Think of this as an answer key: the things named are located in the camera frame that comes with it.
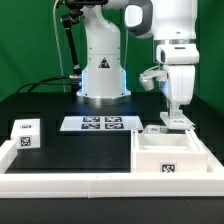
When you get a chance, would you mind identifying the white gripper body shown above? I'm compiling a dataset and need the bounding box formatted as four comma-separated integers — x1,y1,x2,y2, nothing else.
161,65,195,112

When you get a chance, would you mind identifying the white cabinet door panel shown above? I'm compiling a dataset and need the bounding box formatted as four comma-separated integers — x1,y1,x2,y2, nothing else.
143,125,168,134
160,112,194,130

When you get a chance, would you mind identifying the white cabinet body box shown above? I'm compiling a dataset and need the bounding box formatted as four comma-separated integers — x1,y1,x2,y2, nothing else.
131,130,208,173

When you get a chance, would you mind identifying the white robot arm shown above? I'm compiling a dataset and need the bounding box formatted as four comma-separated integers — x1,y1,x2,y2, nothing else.
78,0,199,119

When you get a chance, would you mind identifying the white cabinet top block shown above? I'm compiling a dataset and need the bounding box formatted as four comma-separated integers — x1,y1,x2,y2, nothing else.
10,119,40,149

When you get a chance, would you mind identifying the white marker tag sheet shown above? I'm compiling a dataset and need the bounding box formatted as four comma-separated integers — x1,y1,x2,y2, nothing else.
60,116,143,131

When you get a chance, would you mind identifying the black cable bundle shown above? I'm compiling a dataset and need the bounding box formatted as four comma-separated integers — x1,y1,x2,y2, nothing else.
15,75,83,94

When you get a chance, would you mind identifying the grey thin cable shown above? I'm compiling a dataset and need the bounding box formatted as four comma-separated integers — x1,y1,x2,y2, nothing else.
52,0,67,94

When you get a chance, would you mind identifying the white U-shaped frame fence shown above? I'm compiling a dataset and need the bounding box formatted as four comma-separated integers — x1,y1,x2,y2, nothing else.
0,140,224,198

